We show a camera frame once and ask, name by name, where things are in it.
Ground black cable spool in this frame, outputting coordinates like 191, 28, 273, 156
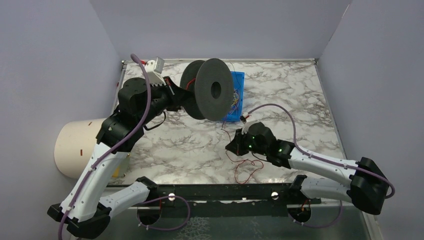
179, 58, 234, 121

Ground blue plastic bin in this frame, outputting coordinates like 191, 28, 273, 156
222, 71, 245, 122

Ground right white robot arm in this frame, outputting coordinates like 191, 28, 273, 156
225, 122, 389, 215

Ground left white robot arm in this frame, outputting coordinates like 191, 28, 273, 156
47, 77, 195, 240

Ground cream cylinder with orange lid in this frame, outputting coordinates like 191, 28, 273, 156
54, 118, 104, 179

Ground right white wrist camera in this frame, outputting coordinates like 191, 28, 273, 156
240, 112, 257, 134

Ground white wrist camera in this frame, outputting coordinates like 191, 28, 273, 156
144, 57, 165, 86
240, 112, 257, 134

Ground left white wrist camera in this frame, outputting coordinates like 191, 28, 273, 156
144, 57, 165, 86

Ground bundle of coloured wires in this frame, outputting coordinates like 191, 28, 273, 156
230, 86, 244, 115

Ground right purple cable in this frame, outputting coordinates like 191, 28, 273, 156
246, 103, 396, 200

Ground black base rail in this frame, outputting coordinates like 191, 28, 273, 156
135, 183, 307, 220

